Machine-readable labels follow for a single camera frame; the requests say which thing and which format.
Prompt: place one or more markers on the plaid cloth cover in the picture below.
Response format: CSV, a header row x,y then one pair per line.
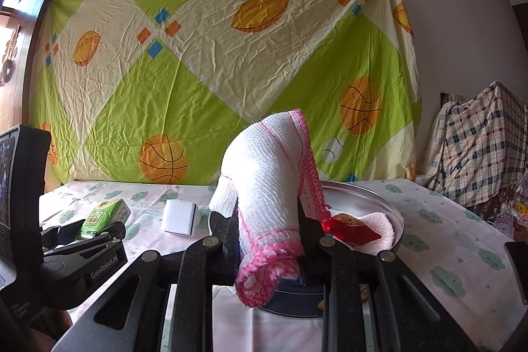
x,y
477,149

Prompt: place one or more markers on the round cookie tin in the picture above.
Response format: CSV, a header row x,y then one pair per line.
x,y
270,236

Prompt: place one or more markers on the green yellow basketball sheet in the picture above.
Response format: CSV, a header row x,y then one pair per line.
x,y
154,91

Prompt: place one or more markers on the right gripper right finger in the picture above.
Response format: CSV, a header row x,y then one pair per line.
x,y
405,315

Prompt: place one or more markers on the plastic bag of toys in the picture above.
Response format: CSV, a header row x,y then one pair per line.
x,y
512,217

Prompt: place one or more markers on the green tissue pack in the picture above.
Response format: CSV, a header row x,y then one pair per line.
x,y
104,215

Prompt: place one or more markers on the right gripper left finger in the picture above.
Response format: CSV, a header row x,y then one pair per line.
x,y
130,314

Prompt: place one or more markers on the pink fluffy towel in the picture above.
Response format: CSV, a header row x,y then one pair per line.
x,y
380,224

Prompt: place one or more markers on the red drawstring pouch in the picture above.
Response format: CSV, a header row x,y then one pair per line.
x,y
348,229

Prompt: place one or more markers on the white sponge block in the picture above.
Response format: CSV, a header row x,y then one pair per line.
x,y
179,217

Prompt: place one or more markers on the pink white knitted cloth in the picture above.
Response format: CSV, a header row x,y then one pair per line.
x,y
267,176

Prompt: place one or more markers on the wooden door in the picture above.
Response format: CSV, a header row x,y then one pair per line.
x,y
25,24

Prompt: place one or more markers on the cloud print tablecloth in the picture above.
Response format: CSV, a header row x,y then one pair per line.
x,y
460,258

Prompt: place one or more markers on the door hanging ornament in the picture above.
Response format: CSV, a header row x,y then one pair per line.
x,y
9,51

